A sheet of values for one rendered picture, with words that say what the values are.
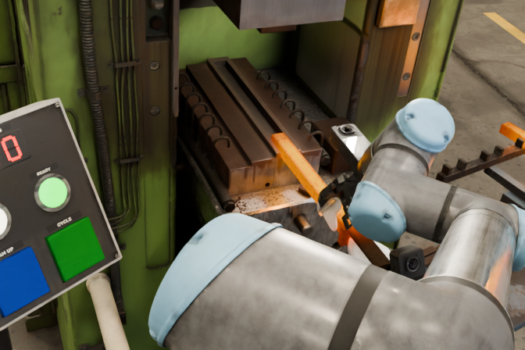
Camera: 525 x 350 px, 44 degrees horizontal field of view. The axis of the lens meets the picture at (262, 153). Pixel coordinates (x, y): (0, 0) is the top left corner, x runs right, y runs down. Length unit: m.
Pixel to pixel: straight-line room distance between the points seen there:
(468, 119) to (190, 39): 2.24
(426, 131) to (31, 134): 0.57
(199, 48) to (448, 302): 1.28
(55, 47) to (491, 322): 0.90
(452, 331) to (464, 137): 3.03
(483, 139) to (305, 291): 3.08
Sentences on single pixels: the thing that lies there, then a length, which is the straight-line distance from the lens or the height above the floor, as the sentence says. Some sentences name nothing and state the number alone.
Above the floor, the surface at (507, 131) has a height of 0.94.
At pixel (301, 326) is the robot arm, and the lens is 0.44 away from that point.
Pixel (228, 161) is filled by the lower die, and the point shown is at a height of 0.98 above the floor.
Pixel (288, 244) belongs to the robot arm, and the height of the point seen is 1.41.
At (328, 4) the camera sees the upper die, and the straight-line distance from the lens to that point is 1.17.
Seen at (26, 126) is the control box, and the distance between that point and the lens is 1.03.
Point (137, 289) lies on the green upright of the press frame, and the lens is 1.60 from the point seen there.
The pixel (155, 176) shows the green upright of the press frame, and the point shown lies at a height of 0.88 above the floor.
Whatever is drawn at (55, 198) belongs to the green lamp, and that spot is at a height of 1.08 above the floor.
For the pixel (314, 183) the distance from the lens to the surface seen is 1.19.
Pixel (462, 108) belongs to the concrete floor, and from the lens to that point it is 3.72.
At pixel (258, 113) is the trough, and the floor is 0.99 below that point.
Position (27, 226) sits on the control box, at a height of 1.06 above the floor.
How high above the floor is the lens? 1.72
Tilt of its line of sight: 35 degrees down
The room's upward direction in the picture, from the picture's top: 6 degrees clockwise
